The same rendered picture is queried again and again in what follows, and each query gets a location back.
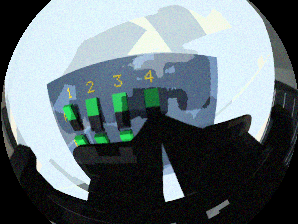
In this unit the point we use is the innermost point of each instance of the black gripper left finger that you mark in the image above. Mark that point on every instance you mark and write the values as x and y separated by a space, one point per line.
138 157

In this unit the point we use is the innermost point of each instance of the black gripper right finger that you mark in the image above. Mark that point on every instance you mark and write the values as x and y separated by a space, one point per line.
189 148

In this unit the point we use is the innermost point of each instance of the grey switch panel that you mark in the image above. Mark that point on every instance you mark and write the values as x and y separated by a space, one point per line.
111 100

